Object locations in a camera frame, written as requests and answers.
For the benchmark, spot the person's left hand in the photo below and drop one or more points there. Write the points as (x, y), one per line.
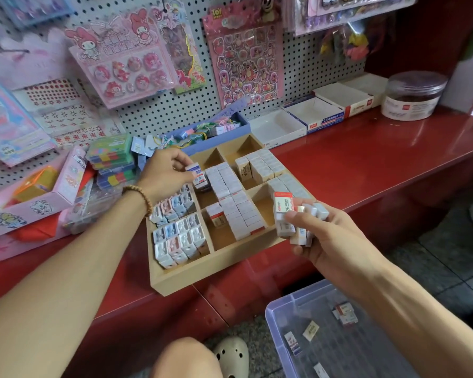
(165, 175)

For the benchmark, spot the person's right hand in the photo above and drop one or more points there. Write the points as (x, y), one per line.
(343, 252)

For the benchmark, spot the handful of boxed erasers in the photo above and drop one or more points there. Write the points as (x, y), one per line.
(284, 216)

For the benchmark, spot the blue white eraser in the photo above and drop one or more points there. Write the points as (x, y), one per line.
(292, 342)

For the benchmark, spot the wooden compartment tray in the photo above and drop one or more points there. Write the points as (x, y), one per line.
(221, 263)

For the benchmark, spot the clear plastic storage bin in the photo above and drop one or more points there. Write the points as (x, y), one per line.
(288, 358)

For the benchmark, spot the small white eraser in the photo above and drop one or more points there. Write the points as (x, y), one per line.
(321, 371)

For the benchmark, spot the person's right forearm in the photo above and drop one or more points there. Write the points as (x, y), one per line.
(433, 326)

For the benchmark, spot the person's left forearm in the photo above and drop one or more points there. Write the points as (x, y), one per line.
(55, 303)

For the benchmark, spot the blue box of trinkets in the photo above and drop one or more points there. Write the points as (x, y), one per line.
(213, 137)

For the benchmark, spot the white tray box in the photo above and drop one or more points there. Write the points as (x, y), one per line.
(277, 128)
(351, 94)
(315, 114)

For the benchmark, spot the yellow orange toy box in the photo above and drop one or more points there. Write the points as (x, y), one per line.
(35, 183)

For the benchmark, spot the person's left cream clog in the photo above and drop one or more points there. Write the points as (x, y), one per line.
(231, 356)

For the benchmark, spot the person's left leg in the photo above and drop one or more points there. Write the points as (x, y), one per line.
(185, 358)

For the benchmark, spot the stack of colourful packs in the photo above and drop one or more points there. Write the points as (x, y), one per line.
(110, 153)

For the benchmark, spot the white pegboard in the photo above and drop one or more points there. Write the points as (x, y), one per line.
(181, 110)

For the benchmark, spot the pink tray of trinkets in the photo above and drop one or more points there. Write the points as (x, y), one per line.
(67, 185)

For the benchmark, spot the red display counter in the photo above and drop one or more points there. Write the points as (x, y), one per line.
(386, 157)

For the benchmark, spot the red patterned sticker sheet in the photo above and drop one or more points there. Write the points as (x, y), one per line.
(67, 114)

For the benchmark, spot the pink sticker pack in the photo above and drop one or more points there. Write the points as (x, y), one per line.
(244, 55)
(120, 59)

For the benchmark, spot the green edged sticker pack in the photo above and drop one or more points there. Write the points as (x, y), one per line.
(183, 51)

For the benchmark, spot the red folded cloth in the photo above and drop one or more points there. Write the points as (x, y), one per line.
(33, 230)

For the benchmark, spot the pastel cartoon sticker pack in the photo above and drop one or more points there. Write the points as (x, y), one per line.
(12, 118)

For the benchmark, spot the round clear plastic jar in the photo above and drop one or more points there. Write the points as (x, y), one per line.
(414, 96)

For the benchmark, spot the pale pink card pack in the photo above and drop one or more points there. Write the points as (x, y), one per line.
(24, 59)

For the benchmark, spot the clear bag of colourful toys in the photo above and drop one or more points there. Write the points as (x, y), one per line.
(355, 43)

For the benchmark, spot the clear glitter sticker sheet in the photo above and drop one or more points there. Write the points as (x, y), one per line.
(31, 8)

